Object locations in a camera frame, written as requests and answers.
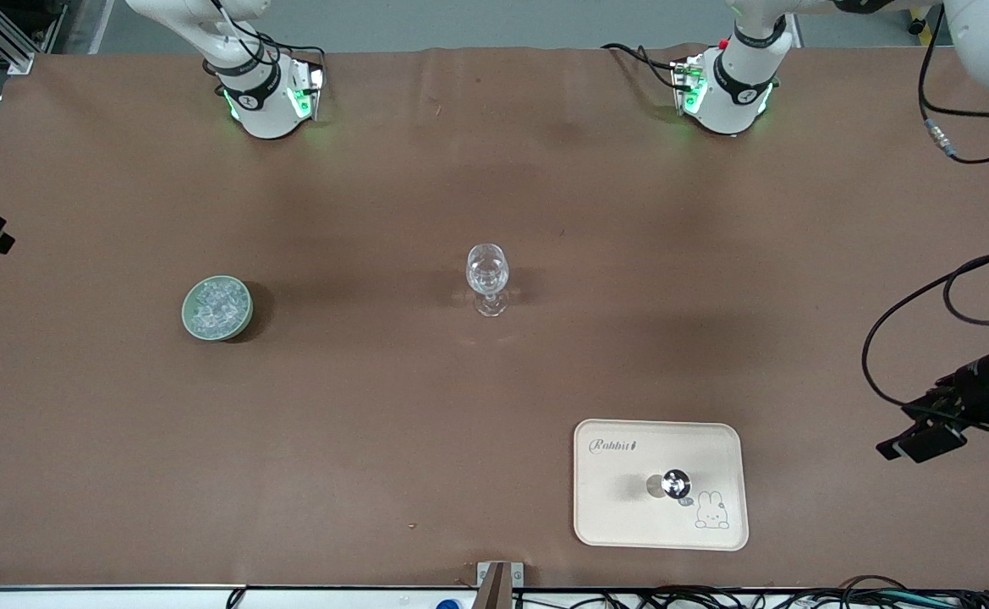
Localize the black arm base cable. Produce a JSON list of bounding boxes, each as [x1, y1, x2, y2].
[[602, 42, 683, 91], [267, 41, 327, 75]]

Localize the brown table cover sheet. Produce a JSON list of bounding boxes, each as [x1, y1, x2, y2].
[[0, 44, 989, 591]]

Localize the clear wine glass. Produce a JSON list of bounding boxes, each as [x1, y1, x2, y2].
[[466, 244, 510, 318]]

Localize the black cable with metal connector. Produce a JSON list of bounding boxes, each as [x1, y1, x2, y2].
[[919, 24, 989, 166]]

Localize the tangled black cables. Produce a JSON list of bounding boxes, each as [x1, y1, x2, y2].
[[511, 575, 989, 609]]

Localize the grey metal camera bracket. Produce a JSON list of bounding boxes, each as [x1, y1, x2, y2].
[[476, 562, 525, 609]]

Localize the cream tray with rabbit print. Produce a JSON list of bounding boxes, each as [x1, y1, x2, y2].
[[573, 419, 750, 551]]

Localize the small metal jigger cup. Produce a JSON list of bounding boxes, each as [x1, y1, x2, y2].
[[646, 469, 693, 505]]

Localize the mint green round bowl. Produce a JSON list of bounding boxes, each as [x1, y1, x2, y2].
[[181, 276, 255, 343]]

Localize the aluminium frame profile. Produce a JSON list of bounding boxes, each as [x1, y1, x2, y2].
[[0, 0, 68, 75]]

